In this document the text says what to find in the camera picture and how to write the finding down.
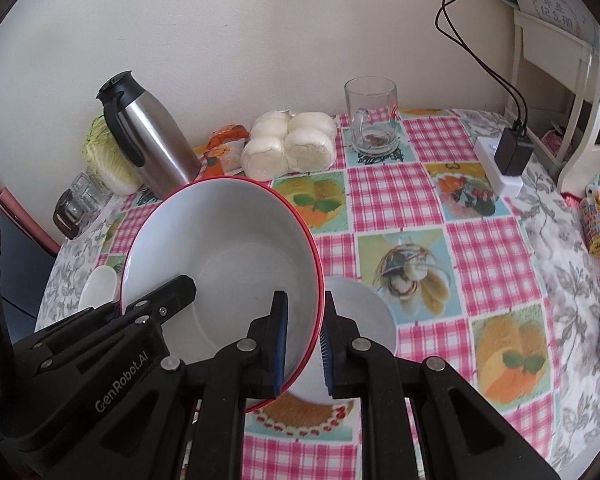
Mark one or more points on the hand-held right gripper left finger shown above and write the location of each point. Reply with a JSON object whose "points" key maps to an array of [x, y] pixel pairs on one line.
{"points": [[281, 345]]}

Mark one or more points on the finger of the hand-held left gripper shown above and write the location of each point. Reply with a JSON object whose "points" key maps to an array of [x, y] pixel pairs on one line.
{"points": [[75, 325], [172, 292]]}

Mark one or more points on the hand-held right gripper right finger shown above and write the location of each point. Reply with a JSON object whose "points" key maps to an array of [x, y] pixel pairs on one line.
{"points": [[326, 360]]}

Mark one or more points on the small white cup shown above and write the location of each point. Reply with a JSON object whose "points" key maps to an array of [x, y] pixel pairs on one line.
{"points": [[97, 285]]}

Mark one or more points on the light blue bowl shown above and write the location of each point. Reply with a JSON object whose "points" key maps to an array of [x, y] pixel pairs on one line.
{"points": [[360, 310]]}

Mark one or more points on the strawberry print bowl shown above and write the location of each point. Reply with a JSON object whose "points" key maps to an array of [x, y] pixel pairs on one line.
{"points": [[230, 250]]}

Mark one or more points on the dark blue cabinet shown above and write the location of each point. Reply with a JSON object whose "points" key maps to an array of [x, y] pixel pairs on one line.
{"points": [[20, 260]]}

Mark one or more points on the clear glass tumbler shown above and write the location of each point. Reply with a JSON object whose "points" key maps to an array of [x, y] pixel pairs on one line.
{"points": [[85, 185], [95, 205]]}

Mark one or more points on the pink board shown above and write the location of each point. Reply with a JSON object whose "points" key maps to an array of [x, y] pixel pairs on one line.
{"points": [[25, 215]]}

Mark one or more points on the stainless steel thermos jug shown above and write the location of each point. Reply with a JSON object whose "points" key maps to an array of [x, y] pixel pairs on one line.
{"points": [[155, 150]]}

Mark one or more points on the napa cabbage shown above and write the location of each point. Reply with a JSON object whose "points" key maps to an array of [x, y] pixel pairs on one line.
{"points": [[105, 160]]}

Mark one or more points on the pink checkered tablecloth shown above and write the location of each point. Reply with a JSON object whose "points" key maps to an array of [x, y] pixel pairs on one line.
{"points": [[405, 200]]}

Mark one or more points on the bag of steamed buns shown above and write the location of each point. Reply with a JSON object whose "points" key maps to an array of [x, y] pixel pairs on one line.
{"points": [[290, 145]]}

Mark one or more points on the clear glass mug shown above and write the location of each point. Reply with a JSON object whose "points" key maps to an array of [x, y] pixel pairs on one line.
{"points": [[375, 125]]}

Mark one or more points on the white power strip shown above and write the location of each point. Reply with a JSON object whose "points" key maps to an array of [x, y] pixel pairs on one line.
{"points": [[485, 155]]}

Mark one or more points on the black charger adapter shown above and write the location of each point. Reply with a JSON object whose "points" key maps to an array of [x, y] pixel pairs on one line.
{"points": [[512, 152]]}

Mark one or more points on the colourful candy packets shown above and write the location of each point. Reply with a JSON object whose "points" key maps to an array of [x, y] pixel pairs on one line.
{"points": [[597, 225]]}

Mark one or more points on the white wooden stand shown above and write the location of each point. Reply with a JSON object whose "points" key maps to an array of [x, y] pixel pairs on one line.
{"points": [[550, 22]]}

